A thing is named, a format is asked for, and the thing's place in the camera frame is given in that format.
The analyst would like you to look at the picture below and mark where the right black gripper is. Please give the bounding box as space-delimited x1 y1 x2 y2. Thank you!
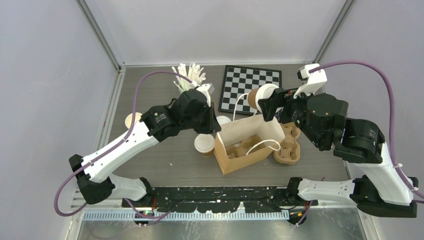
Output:
258 82 325 148

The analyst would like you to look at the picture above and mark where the stack of white lids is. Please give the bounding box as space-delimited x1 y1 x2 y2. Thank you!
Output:
216 115 232 126

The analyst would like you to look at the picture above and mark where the brown paper cup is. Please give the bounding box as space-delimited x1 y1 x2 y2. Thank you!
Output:
247 88 260 111
200 151 214 157

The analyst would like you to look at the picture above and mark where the brown paper bag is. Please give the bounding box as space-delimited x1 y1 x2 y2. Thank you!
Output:
213 109 286 176

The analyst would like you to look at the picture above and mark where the lifted pulp cup carrier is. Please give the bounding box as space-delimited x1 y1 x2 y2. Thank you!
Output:
225 135 262 159

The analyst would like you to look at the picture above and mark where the stack of pulp cup carriers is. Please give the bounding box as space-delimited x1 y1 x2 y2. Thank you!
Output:
273 122 301 165

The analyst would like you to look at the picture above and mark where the stack of paper cups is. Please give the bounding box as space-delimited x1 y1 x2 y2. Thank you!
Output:
124 112 142 129

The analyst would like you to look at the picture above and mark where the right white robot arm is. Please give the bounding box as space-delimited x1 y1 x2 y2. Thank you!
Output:
255 87 418 218

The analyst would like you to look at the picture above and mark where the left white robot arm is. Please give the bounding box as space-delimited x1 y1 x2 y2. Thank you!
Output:
69 84 221 207

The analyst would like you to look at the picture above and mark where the black white chessboard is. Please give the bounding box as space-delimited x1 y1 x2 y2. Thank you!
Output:
218 65 283 116

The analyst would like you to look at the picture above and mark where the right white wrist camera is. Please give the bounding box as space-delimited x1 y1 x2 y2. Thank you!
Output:
293 63 328 99

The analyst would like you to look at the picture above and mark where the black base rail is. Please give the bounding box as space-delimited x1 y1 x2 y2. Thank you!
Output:
131 186 306 213

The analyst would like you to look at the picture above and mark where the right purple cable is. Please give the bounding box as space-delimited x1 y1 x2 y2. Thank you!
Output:
291 60 424 229

